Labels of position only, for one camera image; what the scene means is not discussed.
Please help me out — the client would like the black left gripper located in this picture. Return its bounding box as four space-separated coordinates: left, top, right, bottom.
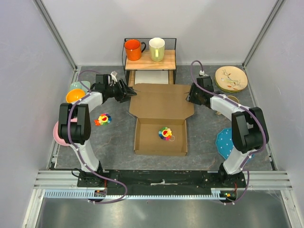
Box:
105 79 137 104

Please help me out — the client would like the brown cardboard box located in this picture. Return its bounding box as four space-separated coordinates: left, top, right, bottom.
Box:
129 83 194 156

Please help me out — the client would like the rainbow flower toy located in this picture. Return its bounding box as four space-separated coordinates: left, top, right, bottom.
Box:
158 127 175 142

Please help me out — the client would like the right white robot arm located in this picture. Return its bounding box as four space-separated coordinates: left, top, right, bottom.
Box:
186 76 269 187

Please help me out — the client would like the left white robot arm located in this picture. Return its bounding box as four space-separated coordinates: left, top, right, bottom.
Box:
57 79 137 187

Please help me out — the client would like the white tray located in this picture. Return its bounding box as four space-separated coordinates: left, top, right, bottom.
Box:
134 70 169 84

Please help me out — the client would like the orange flower toy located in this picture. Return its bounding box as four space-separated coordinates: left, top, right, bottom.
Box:
94 113 112 126

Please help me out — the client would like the floral beige plate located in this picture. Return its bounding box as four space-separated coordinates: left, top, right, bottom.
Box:
215 66 248 93

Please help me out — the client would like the beige ceramic mug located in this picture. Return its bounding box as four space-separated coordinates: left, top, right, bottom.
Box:
216 95 239 115

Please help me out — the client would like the orange mug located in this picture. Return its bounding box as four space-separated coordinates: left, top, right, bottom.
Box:
124 39 146 61

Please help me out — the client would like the pale green mug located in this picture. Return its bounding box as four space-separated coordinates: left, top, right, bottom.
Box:
149 38 165 62

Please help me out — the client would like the light green rectangular plate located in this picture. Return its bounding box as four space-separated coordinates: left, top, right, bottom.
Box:
69 81 91 94

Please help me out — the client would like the blue dotted plate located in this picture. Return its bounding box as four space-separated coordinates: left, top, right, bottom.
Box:
215 127 255 163

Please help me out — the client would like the orange bowl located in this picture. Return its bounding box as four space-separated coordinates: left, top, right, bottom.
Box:
66 88 86 103

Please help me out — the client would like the pink plate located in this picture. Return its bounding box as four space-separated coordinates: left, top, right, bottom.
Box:
53 117 77 146

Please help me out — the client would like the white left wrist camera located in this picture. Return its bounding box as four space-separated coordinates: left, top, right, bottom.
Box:
108 71 118 86

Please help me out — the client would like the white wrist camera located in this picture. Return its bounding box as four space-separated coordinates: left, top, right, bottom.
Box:
199 70 207 76
108 71 118 86

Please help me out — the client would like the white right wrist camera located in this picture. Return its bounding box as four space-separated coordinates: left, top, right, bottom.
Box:
199 70 207 76

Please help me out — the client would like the black wire wooden shelf rack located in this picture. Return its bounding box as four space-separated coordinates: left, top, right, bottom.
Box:
122 38 177 87

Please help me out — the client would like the white cable duct rail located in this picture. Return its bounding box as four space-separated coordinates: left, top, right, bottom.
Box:
44 189 232 200

